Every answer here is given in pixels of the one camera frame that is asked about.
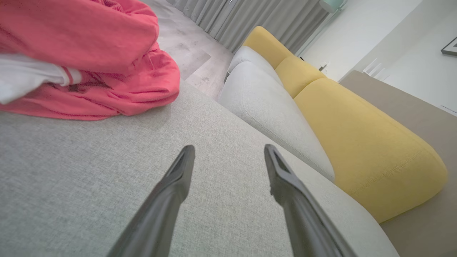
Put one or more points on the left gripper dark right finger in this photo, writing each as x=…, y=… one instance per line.
x=307, y=221

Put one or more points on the red jersey with white sleeves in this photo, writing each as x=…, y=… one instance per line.
x=89, y=35

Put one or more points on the large yellow sofa back cushion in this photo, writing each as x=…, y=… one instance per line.
x=367, y=150

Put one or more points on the long grey sofa seat cushion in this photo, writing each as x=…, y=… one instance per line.
x=271, y=107

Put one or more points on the grey pleated curtain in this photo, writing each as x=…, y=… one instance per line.
x=257, y=18

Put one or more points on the large grey fabric sofa seat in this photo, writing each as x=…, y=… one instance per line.
x=89, y=178

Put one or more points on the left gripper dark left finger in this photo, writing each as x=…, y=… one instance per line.
x=160, y=214

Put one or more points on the dark framed wall picture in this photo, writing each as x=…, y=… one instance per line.
x=451, y=47

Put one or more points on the short grey sofa seat cushion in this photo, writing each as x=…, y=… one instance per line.
x=251, y=57

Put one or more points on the small yellow sofa back cushion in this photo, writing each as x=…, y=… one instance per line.
x=266, y=43

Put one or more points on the medium yellow sofa back cushion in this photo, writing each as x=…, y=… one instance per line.
x=300, y=75

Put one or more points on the pale teal lamp shade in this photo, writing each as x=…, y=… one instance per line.
x=332, y=4

